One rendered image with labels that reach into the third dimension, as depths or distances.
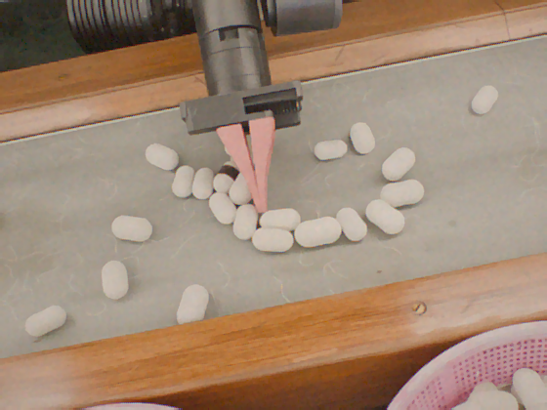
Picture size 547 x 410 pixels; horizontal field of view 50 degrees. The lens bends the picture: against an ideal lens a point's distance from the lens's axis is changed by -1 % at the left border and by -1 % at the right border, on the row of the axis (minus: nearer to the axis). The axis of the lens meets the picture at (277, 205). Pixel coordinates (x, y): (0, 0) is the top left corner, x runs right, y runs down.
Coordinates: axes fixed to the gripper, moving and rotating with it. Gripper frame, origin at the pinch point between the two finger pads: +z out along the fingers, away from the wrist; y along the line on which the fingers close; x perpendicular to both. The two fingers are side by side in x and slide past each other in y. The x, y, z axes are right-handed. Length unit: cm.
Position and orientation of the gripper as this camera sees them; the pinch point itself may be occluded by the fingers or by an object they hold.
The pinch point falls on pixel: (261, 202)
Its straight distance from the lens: 50.8
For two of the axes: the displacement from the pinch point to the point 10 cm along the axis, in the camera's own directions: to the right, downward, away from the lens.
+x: 0.2, 0.4, 10.0
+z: 1.8, 9.8, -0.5
